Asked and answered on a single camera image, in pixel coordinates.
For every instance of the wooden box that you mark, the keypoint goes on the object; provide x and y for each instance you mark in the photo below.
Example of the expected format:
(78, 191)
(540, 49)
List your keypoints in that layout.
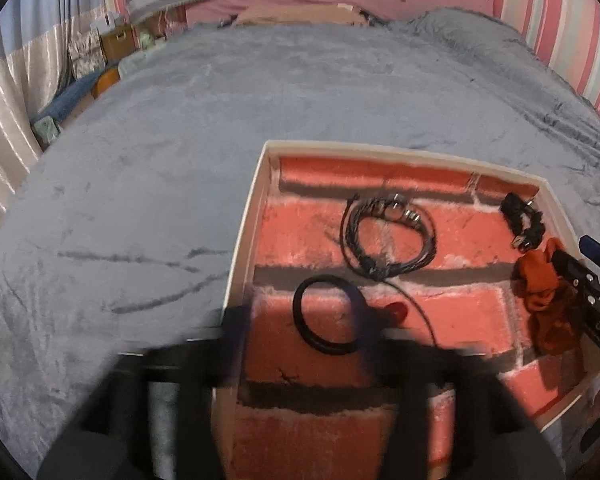
(117, 42)

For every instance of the orange scrunchie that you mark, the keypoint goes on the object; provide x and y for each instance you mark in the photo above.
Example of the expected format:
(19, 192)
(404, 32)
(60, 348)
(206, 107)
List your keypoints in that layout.
(542, 285)

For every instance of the small green box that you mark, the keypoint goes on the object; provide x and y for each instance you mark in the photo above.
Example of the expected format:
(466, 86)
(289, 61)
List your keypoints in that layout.
(46, 132)

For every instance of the grey fleece blanket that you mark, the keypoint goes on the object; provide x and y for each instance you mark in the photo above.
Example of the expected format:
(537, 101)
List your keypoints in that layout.
(180, 160)

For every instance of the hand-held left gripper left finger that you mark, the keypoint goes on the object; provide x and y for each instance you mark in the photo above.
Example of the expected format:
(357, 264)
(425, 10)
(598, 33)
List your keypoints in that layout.
(232, 345)

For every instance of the white box with brick lining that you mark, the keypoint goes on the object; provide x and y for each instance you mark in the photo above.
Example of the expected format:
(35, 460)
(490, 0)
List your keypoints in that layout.
(330, 240)

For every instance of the blue cloth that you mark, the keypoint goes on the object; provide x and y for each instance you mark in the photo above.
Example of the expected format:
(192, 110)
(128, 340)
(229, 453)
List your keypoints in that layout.
(72, 97)

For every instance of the small red object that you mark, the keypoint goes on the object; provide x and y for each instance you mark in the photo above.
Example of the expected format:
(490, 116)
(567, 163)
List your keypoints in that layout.
(397, 311)

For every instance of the shiny cream curtain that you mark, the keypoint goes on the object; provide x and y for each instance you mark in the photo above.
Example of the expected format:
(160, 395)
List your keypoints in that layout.
(5, 125)

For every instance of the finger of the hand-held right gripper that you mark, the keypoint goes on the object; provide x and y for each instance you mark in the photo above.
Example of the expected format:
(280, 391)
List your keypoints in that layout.
(580, 277)
(596, 250)

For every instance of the black bangle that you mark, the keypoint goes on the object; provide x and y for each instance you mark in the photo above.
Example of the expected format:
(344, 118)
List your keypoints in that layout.
(310, 337)

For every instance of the beige pillow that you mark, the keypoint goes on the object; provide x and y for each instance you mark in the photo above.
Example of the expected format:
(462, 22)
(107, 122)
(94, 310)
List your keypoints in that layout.
(300, 14)

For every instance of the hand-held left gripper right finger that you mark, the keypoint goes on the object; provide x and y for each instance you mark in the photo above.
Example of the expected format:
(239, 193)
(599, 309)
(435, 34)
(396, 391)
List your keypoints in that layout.
(395, 355)

